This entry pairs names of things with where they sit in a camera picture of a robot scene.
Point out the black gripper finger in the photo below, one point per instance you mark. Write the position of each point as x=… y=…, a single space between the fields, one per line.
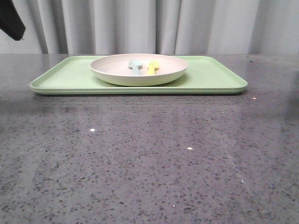
x=10 y=21

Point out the light blue plastic spoon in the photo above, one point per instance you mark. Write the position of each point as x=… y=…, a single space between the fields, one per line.
x=135 y=66

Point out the yellow plastic fork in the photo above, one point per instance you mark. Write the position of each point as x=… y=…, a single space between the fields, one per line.
x=152 y=67

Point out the cream round plate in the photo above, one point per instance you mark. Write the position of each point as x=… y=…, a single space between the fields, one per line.
x=114 y=69

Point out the light green plastic tray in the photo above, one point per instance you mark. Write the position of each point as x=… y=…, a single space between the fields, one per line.
x=73 y=75

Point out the grey pleated curtain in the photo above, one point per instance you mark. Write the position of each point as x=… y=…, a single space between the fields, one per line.
x=169 y=27

